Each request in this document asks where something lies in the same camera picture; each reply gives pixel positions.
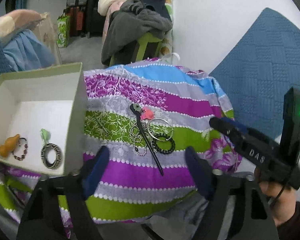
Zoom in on person's right hand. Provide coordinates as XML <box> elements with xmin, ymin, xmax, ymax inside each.
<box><xmin>254</xmin><ymin>168</ymin><xmax>296</xmax><ymax>227</ymax></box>

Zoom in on orange gourd pendant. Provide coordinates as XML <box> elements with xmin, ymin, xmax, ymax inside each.
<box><xmin>0</xmin><ymin>134</ymin><xmax>20</xmax><ymax>158</ymax></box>

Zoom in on black spiral hair tie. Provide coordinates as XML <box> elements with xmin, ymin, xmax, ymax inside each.
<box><xmin>153</xmin><ymin>133</ymin><xmax>176</xmax><ymax>155</ymax></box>

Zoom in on grey blanket on stool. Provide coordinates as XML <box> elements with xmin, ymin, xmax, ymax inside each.
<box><xmin>101</xmin><ymin>0</ymin><xmax>173</xmax><ymax>66</ymax></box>

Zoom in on silver bangle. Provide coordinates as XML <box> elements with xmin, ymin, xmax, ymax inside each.
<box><xmin>146</xmin><ymin>118</ymin><xmax>174</xmax><ymax>141</ymax></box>

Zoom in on pink hat hair clip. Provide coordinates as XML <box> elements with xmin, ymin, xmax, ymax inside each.
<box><xmin>140</xmin><ymin>106</ymin><xmax>154</xmax><ymax>120</ymax></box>

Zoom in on patterned black white bangle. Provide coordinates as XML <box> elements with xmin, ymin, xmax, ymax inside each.
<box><xmin>40</xmin><ymin>143</ymin><xmax>62</xmax><ymax>169</ymax></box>

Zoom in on blue quilted pillow right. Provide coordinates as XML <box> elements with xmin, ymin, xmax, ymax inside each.
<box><xmin>211</xmin><ymin>8</ymin><xmax>300</xmax><ymax>139</ymax></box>

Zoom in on dark red bead bracelet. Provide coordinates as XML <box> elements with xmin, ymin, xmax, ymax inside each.
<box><xmin>12</xmin><ymin>136</ymin><xmax>29</xmax><ymax>162</ymax></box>

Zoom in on green cardboard box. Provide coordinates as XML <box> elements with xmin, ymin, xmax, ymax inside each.
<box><xmin>0</xmin><ymin>62</ymin><xmax>87</xmax><ymax>176</ymax></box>

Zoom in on green shopping bag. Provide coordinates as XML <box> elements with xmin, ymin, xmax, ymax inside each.
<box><xmin>57</xmin><ymin>14</ymin><xmax>70</xmax><ymax>48</ymax></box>

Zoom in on black hair stick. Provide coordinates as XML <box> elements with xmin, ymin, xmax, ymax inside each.
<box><xmin>129</xmin><ymin>103</ymin><xmax>165</xmax><ymax>177</ymax></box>

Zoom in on silver ball chain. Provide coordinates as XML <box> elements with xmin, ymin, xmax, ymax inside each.
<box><xmin>128</xmin><ymin>123</ymin><xmax>156</xmax><ymax>156</ymax></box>

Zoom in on striped floral cushion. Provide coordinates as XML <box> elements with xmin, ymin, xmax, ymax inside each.
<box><xmin>0</xmin><ymin>60</ymin><xmax>241</xmax><ymax>239</ymax></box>

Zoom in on green hat hair clip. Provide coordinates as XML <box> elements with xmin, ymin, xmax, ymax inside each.
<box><xmin>40</xmin><ymin>128</ymin><xmax>51</xmax><ymax>145</ymax></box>

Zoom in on green plastic stool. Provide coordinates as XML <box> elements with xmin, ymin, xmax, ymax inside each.
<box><xmin>109</xmin><ymin>33</ymin><xmax>163</xmax><ymax>66</ymax></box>

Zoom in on black suitcase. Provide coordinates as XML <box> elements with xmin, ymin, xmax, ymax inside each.
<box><xmin>65</xmin><ymin>0</ymin><xmax>106</xmax><ymax>37</ymax></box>

